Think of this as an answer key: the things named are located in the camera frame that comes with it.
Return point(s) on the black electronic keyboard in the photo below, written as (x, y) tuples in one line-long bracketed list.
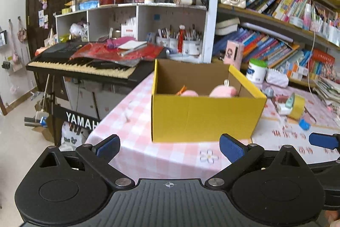
[(79, 65)]

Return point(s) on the dark brown door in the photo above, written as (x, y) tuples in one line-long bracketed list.
[(53, 3)]

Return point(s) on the white tub green lid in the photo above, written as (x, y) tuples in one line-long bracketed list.
[(256, 71)]

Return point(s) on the thick cream book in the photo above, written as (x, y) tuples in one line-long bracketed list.
[(227, 26)]

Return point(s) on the stack of magazines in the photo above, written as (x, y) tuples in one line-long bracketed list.
[(329, 91)]

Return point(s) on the yellow tape roll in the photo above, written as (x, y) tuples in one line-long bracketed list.
[(297, 107)]

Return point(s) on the white plastic bag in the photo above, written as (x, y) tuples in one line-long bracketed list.
[(73, 136)]

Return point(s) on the white quilted pouch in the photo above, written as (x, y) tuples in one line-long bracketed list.
[(277, 78)]

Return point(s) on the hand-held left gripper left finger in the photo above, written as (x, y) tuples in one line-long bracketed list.
[(109, 146)]

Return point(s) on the black keyboard stand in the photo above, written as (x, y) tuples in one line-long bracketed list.
[(77, 120)]

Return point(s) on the red boxed book set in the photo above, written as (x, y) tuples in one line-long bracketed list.
[(322, 62)]

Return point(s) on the red glossy paper sheets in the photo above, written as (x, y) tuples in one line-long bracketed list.
[(106, 52)]

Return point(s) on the row of leaning books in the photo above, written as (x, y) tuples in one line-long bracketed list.
[(279, 2)]

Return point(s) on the pink checked printed table mat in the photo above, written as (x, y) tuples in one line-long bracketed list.
[(127, 120)]

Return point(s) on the grey toy car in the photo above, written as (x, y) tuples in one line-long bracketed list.
[(269, 92)]

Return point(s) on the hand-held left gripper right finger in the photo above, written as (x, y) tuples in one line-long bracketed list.
[(230, 147)]

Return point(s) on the yellow cardboard box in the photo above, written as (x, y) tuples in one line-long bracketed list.
[(204, 116)]

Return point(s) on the pink cartoon pen holder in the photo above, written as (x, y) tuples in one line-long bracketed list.
[(233, 52)]

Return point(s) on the wooden bookshelf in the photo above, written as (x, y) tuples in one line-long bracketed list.
[(212, 3)]

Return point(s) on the red tassel ornament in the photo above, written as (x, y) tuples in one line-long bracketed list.
[(181, 38)]

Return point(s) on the small blue plastic object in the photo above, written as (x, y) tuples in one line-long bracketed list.
[(305, 124)]

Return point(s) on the orange blue white carton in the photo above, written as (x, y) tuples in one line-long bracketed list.
[(298, 66), (293, 74)]

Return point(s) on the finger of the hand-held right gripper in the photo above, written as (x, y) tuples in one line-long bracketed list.
[(332, 189), (320, 139)]

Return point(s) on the white cubby shelf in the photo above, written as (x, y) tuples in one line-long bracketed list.
[(148, 17)]

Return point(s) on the white notebook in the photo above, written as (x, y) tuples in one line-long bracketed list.
[(132, 45)]

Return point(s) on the row of colourful books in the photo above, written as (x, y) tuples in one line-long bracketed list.
[(265, 47)]

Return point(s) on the white pen cups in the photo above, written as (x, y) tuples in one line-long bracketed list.
[(186, 43)]

